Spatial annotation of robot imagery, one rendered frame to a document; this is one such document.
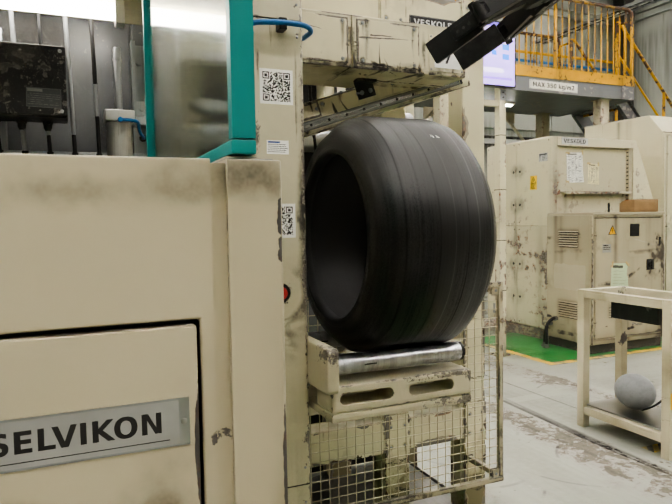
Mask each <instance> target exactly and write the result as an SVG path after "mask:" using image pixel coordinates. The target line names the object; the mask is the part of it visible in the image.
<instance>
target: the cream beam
mask: <svg viewBox="0 0 672 504"><path fill-rule="evenodd" d="M301 10H302V22H304V23H307V24H309V25H310V26H312V28H313V30H314V32H313V34H312V35H311V36H310V37H309V38H308V39H306V40H305V41H302V62H303V85H315V86H328V87H341V88H351V89H355V86H354V82H353V81H354V80H355V79H357V78H369V79H377V82H375V83H387V84H399V85H411V86H425V87H436V88H440V87H442V86H445V85H448V84H451V83H453V82H456V81H459V80H461V79H464V78H465V70H463V69H462V68H461V66H460V70H457V69H447V68H437V67H435V61H434V59H433V57H432V56H431V54H430V52H429V51H428V49H427V47H426V45H425V44H426V43H427V42H429V41H430V40H431V39H433V38H434V37H435V36H437V35H438V34H439V33H441V32H442V31H443V30H445V29H446V28H447V27H442V26H434V25H426V24H419V23H411V22H403V21H396V20H388V19H381V18H373V17H365V16H358V15H350V14H342V13H335V12H327V11H320V10H312V9H304V8H301Z"/></svg>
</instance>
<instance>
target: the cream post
mask: <svg viewBox="0 0 672 504"><path fill-rule="evenodd" d="M279 17H286V18H287V20H292V21H300V22H302V10H301V0H253V20H254V19H278V18H279ZM253 31H254V74H255V117H256V139H254V140H255V141H256V154H255V155H252V156H255V157H258V158H273V160H279V161H280V162H281V193H282V204H295V220H296V238H282V240H283V287H284V288H286V289H287V292H288V295H287V297H286V299H284V334H285V381H286V429H287V476H288V504H311V482H310V481H311V479H310V427H309V383H308V363H307V341H308V322H307V270H306V248H305V245H306V218H305V178H304V114H303V62H302V28H300V27H293V26H287V30H286V31H285V32H284V33H277V32H276V25H256V26H253ZM259 68H268V69H279V70H291V71H293V105H280V104H264V103H260V75H259ZM267 140H282V141H289V155H288V154H267Z"/></svg>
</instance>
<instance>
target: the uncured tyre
mask: <svg viewBox="0 0 672 504"><path fill-rule="evenodd" d="M427 133H432V134H439V136H440V137H441V138H442V139H443V140H436V139H431V138H430V137H429V135H428V134H427ZM305 218H306V245H305V248H306V270H307V295H308V298H309V301H310V304H311V307H312V309H313V312H314V314H315V316H316V318H317V320H318V321H319V323H320V324H321V326H322V327H323V329H324V330H325V331H326V332H327V333H328V334H329V335H330V336H332V337H333V338H334V339H335V340H336V341H337V342H338V343H339V344H341V345H342V346H343V347H344V348H346V349H348V350H350V351H353V352H366V351H375V350H384V349H393V348H401V347H410V346H419V345H428V344H437V343H445V342H447V341H449V340H451V339H453V338H455V337H456V336H457V335H459V334H460V333H461V332H462V331H463V330H464V329H465V328H466V327H467V326H468V324H469V323H470V322H471V320H472V319H473V317H474V316H475V314H476V312H477V310H478V308H479V306H480V304H481V302H482V301H483V299H484V297H485V294H486V292H487V290H488V287H489V284H490V281H491V277H492V273H493V269H494V263H495V257H496V245H497V226H496V215H495V208H494V203H493V198H492V194H491V190H490V187H489V184H488V181H487V179H486V176H485V174H484V172H483V170H482V168H481V166H480V164H479V163H478V161H477V159H476V157H475V156H474V154H473V152H472V151H471V149H470V148H469V146H468V145H467V144H466V142H465V141H464V140H463V139H462V138H461V137H460V136H459V135H458V134H457V133H456V132H454V131H453V130H452V129H450V128H448V127H446V126H444V125H441V124H439V123H436V122H434V121H430V120H424V119H407V118H390V117H373V116H360V117H356V118H352V119H348V120H345V121H343V122H341V123H339V124H338V125H337V126H336V127H335V128H334V129H333V130H332V131H331V132H330V133H329V134H328V135H327V136H326V137H325V138H324V139H323V140H322V141H321V142H320V143H319V144H318V146H317V147H316V149H315V151H314V153H313V155H312V157H311V159H310V162H309V164H308V167H307V170H306V174H305Z"/></svg>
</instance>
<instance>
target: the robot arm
mask: <svg viewBox="0 0 672 504"><path fill-rule="evenodd" d="M559 1H560V0H476V1H475V2H474V1H472V2H470V3H469V4H468V8H469V10H470V11H469V12H467V13H466V14H465V15H463V16H462V17H461V18H459V19H458V20H457V21H455V22H454V23H453V24H451V25H450V26H449V27H447V28H446V29H445V30H443V31H442V32H441V33H439V34H438V35H437V36H435V37H434V38H433V39H431V40H430V41H429V42H427V43H426V44H425V45H426V47H427V49H428V51H429V52H430V54H431V56H432V57H433V59H434V61H435V62H436V64H439V63H441V62H442V61H443V60H445V59H446V58H448V57H449V56H450V55H452V54H454V56H455V57H456V59H457V61H458V62H459V64H460V66H461V68H462V69H463V70H466V69H467V68H469V67H470V66H471V65H473V64H474V63H476V62H477V61H479V60H480V59H482V58H483V57H484V56H486V55H487V54H489V53H490V52H492V51H493V50H494V49H496V48H497V47H499V46H500V45H502V44H503V43H504V42H505V43H506V45H509V44H511V43H512V42H513V40H512V39H514V38H516V36H517V35H518V34H520V33H521V32H522V31H523V30H524V29H526V28H527V27H528V26H529V25H530V24H532V23H533V22H534V21H535V20H536V19H537V18H539V17H540V16H541V15H542V14H543V13H545V12H546V11H547V10H548V9H549V8H551V7H552V6H553V5H554V4H556V3H557V2H559ZM503 17H504V19H503V20H502V21H501V22H500V23H498V25H497V26H496V24H493V25H491V26H490V27H488V28H487V29H486V30H484V28H483V27H486V26H487V25H489V24H491V23H493V22H495V21H497V20H499V19H501V18H503Z"/></svg>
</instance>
